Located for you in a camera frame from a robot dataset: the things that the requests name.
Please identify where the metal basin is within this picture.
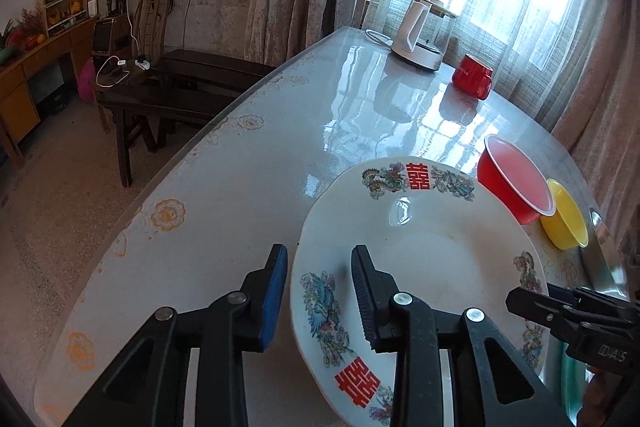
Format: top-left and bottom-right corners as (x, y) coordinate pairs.
(580, 207), (632, 299)

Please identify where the white plate with bird print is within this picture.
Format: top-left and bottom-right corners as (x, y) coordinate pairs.
(291, 156), (550, 427)

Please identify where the yellow plastic bowl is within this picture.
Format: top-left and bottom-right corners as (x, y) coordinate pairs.
(540, 178), (590, 251)

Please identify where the red plastic bowl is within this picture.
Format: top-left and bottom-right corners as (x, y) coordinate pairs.
(476, 134), (556, 225)

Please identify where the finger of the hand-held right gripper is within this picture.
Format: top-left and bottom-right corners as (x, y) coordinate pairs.
(505, 287), (581, 338)
(547, 285), (632, 315)

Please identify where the pink bag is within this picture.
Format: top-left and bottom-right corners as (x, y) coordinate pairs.
(77, 57), (98, 105)

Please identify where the white electric glass kettle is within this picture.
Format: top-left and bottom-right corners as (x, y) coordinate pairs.
(365, 0), (458, 72)

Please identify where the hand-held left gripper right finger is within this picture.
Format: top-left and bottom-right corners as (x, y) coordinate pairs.
(350, 245), (576, 427)

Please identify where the wooden cabinet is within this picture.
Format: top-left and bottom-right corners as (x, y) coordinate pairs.
(0, 17), (96, 168)

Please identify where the dark wooden bench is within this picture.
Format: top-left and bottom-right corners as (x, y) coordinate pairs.
(96, 79), (241, 188)
(150, 49), (278, 94)

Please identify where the white charging cable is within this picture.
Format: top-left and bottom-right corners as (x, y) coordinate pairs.
(95, 54), (151, 88)

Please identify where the red mug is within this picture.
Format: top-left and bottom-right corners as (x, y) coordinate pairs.
(451, 54), (495, 100)

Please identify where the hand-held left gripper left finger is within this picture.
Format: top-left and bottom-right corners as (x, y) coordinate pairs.
(62, 243), (289, 427)

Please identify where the wooden chair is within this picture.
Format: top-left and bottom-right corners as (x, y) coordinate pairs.
(131, 0), (173, 62)

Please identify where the black speaker box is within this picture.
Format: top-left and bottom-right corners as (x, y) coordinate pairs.
(91, 18), (133, 58)

